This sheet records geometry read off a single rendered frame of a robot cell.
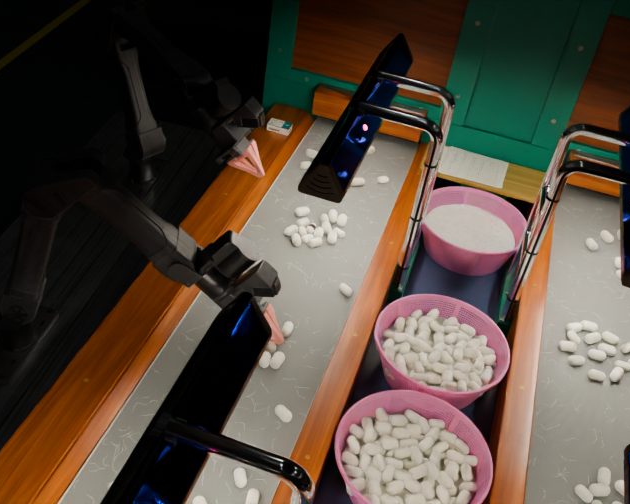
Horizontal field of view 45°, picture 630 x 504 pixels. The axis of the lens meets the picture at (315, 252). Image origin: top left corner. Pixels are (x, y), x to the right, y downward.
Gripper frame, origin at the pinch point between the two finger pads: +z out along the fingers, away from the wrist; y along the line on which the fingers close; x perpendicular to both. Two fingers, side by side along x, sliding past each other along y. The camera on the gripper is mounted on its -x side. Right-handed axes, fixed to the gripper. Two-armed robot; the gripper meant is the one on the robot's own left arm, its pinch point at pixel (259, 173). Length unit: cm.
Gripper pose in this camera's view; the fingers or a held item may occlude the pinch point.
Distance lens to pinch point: 170.5
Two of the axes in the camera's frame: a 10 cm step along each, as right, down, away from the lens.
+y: 3.0, -5.7, 7.6
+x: -7.1, 4.0, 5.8
